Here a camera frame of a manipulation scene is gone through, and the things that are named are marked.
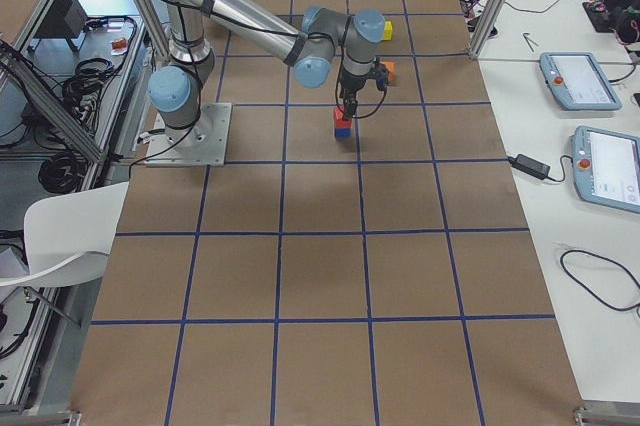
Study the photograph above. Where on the yellow block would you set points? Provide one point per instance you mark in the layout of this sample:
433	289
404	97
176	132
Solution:
388	31

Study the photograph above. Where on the white chair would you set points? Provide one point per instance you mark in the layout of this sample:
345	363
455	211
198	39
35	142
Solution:
69	238

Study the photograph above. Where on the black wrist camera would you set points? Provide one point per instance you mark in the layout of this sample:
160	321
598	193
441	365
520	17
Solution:
381	77

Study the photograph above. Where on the near teach pendant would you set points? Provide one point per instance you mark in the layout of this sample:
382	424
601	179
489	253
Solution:
606	168

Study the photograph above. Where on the teach pendant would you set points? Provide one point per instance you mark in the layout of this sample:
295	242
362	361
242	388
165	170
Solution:
577	82
606	168

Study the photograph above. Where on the black power adapter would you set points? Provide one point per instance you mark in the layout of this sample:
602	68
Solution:
529	166

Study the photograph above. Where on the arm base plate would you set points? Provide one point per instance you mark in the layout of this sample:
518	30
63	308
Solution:
205	145

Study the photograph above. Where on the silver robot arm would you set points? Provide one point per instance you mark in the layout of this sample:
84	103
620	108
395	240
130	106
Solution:
310	48

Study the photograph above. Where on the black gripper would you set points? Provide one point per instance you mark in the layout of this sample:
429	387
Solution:
350	84

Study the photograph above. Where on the grey box on shelf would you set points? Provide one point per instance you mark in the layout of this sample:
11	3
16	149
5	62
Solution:
65	19

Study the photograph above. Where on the orange block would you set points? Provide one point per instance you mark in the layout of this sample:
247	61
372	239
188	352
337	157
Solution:
391	71

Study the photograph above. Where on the far teach pendant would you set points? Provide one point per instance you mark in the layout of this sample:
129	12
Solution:
577	82

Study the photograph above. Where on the red block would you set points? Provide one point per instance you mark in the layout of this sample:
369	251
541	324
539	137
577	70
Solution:
339	120

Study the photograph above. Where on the blue block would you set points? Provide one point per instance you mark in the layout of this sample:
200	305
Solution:
342	133

